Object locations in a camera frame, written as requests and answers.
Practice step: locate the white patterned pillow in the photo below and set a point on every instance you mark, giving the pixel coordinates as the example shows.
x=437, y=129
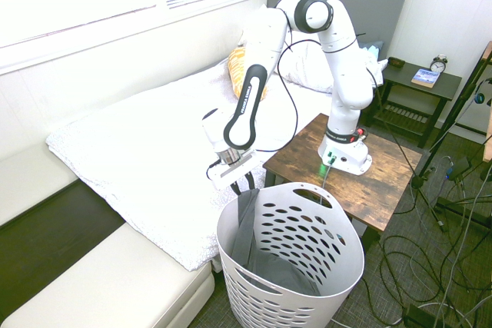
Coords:
x=309, y=74

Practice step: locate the black metal stand foot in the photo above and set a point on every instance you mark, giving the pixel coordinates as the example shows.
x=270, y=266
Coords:
x=461, y=209

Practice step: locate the white bench cushion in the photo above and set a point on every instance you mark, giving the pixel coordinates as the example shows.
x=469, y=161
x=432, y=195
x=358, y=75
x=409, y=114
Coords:
x=107, y=285
x=30, y=186

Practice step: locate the grey bed headboard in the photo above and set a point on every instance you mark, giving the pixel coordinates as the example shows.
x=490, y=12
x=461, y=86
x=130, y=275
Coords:
x=380, y=17

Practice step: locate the wooden board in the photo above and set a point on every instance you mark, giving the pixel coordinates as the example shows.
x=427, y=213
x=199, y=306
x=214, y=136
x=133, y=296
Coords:
x=488, y=113

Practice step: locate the blue pillow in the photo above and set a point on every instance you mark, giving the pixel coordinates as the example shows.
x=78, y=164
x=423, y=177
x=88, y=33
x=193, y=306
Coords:
x=374, y=49

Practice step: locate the rustic wooden side table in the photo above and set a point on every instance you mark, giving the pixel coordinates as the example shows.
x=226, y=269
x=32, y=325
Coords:
x=376, y=186

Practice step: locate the crumpled white sheet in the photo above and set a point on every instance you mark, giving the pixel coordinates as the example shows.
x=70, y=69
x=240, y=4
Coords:
x=379, y=68

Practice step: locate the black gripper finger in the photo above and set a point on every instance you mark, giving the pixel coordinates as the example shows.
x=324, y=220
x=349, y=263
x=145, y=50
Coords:
x=250, y=180
x=235, y=187

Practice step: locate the white bed mattress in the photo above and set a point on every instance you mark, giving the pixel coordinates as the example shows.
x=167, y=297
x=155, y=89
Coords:
x=146, y=159

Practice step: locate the black power brick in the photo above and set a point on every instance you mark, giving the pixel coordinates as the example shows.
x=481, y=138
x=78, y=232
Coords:
x=419, y=316

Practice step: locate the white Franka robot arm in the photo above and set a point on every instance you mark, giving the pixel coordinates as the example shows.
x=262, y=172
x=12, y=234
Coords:
x=346, y=86

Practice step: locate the blue paperback book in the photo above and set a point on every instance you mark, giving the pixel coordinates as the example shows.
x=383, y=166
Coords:
x=426, y=78

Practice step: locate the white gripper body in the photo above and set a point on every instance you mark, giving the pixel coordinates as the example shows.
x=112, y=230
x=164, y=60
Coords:
x=232, y=174

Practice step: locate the yellow patterned pillow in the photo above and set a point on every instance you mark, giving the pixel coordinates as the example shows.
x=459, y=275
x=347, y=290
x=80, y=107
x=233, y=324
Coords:
x=236, y=70

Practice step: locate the black camera tripod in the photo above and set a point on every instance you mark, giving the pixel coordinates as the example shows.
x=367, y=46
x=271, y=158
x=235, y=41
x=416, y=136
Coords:
x=467, y=90

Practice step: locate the black nightstand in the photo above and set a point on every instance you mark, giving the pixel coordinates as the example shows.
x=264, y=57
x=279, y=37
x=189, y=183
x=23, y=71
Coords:
x=446, y=86

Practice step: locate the dark grey shirt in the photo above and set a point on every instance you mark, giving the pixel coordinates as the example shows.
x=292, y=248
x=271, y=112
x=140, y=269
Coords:
x=246, y=228

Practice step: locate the white perforated laundry basket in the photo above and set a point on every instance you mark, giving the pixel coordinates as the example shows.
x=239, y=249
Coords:
x=276, y=195

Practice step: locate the black alarm clock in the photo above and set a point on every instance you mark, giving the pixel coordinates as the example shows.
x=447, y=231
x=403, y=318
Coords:
x=439, y=65

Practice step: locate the black power adapter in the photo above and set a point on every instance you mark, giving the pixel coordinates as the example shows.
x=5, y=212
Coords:
x=459, y=166

